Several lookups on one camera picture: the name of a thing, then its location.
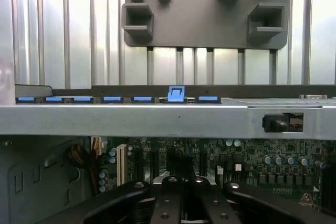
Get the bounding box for long black expansion slot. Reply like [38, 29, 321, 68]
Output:
[150, 150, 160, 180]
[198, 152, 208, 177]
[133, 150, 144, 183]

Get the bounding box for white expansion slot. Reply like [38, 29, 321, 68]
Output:
[117, 144, 127, 186]

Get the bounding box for green Dell motherboard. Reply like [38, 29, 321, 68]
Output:
[97, 136, 336, 210]

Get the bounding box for black open PC case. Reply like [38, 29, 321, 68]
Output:
[0, 83, 336, 224]

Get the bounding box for white power connector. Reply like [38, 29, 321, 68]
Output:
[91, 136, 102, 157]

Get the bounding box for silver power supply unit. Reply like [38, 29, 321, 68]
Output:
[0, 137, 94, 224]

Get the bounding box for grey parts rack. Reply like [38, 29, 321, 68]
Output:
[121, 0, 294, 51]

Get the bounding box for yellow black power wires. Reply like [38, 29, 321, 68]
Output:
[66, 142, 106, 196]

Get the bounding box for red black wire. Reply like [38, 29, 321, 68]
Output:
[286, 113, 305, 132]

